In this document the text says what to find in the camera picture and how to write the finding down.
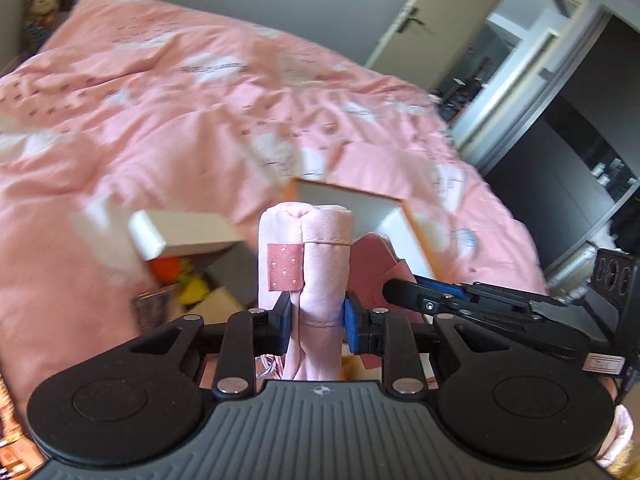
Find white glasses case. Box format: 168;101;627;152
127;210;247;262

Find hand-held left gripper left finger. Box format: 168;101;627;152
127;292;294;399

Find orange crochet fruit toy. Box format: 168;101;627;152
149;255;184;284

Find orange-rimmed storage box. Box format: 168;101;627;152
284;177;437;281

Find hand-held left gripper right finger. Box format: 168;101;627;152
342;292;501;397

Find light pink plush toy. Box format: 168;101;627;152
257;202;353;382

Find yellow toy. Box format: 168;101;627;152
177;271;215;307

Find dark cabinet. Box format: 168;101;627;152
482;10;640;273

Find pink printed blanket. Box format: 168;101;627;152
0;0;551;411

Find black door handle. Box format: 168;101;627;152
396;5;422;34

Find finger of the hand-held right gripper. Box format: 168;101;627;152
440;307;608;361
382;275;568;318

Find maroon cloth piece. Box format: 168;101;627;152
347;232;417;313

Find cream door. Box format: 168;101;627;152
367;0;517;93

